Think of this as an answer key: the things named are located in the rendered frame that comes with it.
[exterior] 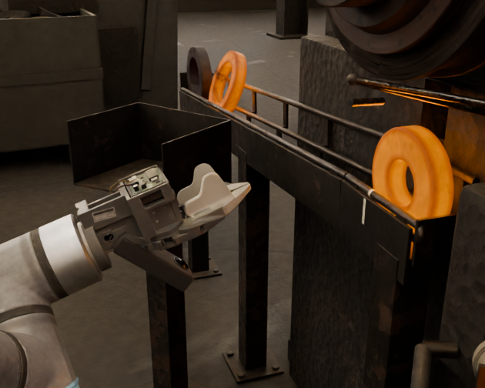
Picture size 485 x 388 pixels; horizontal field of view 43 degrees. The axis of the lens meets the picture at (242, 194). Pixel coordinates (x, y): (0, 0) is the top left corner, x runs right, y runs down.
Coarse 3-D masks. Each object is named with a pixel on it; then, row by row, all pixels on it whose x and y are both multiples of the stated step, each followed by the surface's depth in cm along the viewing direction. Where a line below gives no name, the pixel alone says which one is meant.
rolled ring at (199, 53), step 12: (192, 48) 183; (204, 48) 182; (192, 60) 188; (204, 60) 179; (192, 72) 192; (204, 72) 178; (192, 84) 192; (204, 84) 179; (192, 96) 191; (204, 96) 181
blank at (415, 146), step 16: (400, 128) 84; (416, 128) 83; (384, 144) 88; (400, 144) 84; (416, 144) 80; (432, 144) 80; (384, 160) 89; (400, 160) 86; (416, 160) 81; (432, 160) 78; (448, 160) 79; (384, 176) 89; (400, 176) 89; (416, 176) 81; (432, 176) 78; (448, 176) 79; (384, 192) 90; (400, 192) 89; (416, 192) 82; (432, 192) 78; (448, 192) 79; (384, 208) 90; (416, 208) 82; (432, 208) 79; (448, 208) 80
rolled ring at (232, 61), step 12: (228, 60) 168; (240, 60) 163; (216, 72) 175; (228, 72) 174; (240, 72) 161; (216, 84) 175; (240, 84) 161; (216, 96) 174; (228, 96) 162; (240, 96) 162; (228, 108) 164
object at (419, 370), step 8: (424, 344) 72; (432, 344) 72; (440, 344) 72; (448, 344) 72; (456, 344) 72; (416, 352) 72; (424, 352) 72; (432, 352) 72; (440, 352) 72; (448, 352) 72; (456, 352) 72; (416, 360) 71; (424, 360) 71; (416, 368) 70; (424, 368) 70; (416, 376) 69; (424, 376) 69; (416, 384) 69; (424, 384) 69
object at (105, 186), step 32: (96, 128) 129; (128, 128) 137; (160, 128) 136; (192, 128) 130; (224, 128) 122; (96, 160) 131; (128, 160) 139; (160, 160) 139; (192, 160) 116; (224, 160) 125; (160, 288) 132; (160, 320) 136; (160, 352) 140; (160, 384) 144; (192, 384) 156
